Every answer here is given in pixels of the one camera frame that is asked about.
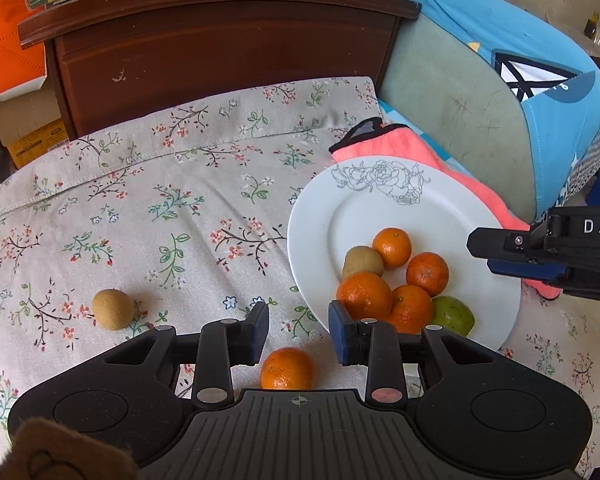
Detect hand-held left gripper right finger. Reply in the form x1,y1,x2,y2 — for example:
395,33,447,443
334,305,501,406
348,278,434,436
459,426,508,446
327,300,501,406

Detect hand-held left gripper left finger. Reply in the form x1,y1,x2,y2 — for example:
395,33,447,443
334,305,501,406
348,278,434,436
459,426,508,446
102,301,272,407

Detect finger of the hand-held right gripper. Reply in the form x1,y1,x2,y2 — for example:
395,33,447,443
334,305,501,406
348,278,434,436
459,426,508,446
466,226,568,283

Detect white plate with rose drawing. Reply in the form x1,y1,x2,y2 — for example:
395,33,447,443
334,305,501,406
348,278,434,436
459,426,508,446
286,156,523,353

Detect large orange tangerine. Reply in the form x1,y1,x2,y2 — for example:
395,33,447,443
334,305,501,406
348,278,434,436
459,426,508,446
336,271,394,322

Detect brown round fruit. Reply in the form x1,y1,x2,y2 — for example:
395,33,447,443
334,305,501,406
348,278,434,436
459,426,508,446
342,245,385,281
91,288,135,332

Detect green fruit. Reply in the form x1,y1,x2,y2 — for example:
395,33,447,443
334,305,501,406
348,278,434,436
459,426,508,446
431,296,476,337

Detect pink towel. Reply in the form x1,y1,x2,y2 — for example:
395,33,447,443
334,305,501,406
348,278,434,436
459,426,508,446
328,117,561,301

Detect floral linen tablecloth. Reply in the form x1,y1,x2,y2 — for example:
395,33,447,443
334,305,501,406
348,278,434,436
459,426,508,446
0,76,600,480

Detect grey green cushion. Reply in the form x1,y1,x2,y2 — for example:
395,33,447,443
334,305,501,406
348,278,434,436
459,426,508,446
380,19,538,223

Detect blue printed cloth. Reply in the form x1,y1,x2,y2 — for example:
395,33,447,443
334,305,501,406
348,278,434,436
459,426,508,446
365,0,600,216

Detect brown wooden headboard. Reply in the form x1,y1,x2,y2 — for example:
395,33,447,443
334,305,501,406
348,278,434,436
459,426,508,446
17,0,423,140

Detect cardboard box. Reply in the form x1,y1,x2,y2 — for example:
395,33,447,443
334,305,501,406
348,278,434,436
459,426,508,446
0,77,71,171

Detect orange paper bag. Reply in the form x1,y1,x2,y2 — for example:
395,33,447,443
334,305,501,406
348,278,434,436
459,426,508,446
0,0,48,113

